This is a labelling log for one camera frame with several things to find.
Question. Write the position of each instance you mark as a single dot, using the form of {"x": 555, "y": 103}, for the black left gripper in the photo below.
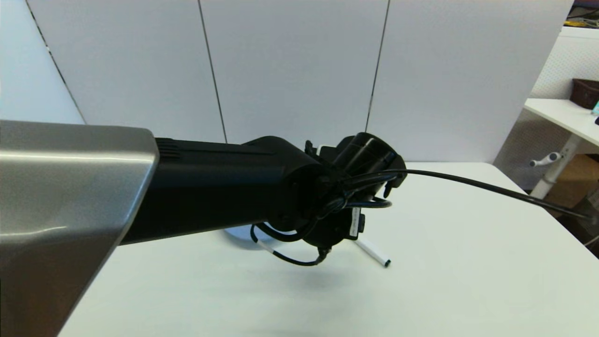
{"x": 334, "y": 229}

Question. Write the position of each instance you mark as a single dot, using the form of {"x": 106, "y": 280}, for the white marker with black caps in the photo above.
{"x": 374, "y": 253}

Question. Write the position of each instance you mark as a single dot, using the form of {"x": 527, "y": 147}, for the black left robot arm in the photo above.
{"x": 210, "y": 187}

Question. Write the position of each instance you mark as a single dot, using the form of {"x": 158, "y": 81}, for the blue round plate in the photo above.
{"x": 238, "y": 236}

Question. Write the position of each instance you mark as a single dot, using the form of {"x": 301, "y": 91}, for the white table leg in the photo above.
{"x": 546, "y": 183}

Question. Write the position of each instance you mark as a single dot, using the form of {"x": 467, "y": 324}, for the brown cardboard box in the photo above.
{"x": 576, "y": 180}

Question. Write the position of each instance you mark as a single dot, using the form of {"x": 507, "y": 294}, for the dark mesh bin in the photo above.
{"x": 585, "y": 229}

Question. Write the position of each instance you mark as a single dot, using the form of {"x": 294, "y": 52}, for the white side table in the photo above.
{"x": 561, "y": 114}

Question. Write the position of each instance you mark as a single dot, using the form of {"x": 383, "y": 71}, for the dark brown basket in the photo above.
{"x": 585, "y": 92}

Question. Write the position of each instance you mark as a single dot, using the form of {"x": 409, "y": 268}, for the teal small object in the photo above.
{"x": 595, "y": 107}

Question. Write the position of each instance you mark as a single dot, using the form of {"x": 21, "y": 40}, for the white perforated panel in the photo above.
{"x": 568, "y": 61}

